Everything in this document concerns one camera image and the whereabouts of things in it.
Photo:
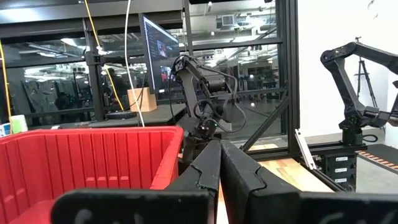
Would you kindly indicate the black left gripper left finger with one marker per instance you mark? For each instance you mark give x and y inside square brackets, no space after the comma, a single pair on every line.
[140,205]

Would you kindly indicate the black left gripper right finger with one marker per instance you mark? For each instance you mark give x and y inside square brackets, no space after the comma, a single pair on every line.
[280,205]

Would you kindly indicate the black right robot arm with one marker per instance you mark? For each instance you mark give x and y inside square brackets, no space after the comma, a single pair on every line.
[199,84]

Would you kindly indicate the red plastic bin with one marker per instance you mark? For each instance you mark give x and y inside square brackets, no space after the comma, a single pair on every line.
[93,161]

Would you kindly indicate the dark computer desk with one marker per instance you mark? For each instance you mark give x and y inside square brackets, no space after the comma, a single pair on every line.
[161,113]

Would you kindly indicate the black labelled controller box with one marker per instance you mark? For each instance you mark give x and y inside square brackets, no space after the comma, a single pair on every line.
[329,174]

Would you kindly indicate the cardboard box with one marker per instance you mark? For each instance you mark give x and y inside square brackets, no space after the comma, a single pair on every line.
[143,101]

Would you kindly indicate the black power brick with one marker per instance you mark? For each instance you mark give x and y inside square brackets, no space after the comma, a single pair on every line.
[121,115]

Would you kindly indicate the black computer monitor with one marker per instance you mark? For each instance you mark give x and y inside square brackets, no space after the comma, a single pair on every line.
[161,59]

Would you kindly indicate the grey table with orange strip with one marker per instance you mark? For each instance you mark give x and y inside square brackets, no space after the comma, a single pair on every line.
[373,180]

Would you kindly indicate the black metal stand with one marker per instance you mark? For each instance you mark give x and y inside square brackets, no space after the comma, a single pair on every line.
[97,93]

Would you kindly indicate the pale green cup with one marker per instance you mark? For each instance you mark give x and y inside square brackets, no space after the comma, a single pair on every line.
[19,124]

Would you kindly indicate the white and blue container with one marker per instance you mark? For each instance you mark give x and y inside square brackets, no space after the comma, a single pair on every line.
[4,130]

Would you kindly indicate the black tripod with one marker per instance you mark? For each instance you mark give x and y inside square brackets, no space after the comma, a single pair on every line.
[361,67]

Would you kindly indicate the white metal bracket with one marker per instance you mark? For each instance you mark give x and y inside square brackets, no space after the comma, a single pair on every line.
[306,151]

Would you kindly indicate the black diagonal frame brace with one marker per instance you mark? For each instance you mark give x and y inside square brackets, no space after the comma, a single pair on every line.
[264,126]

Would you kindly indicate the black frame upright post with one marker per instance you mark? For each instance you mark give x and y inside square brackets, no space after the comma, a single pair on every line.
[290,77]

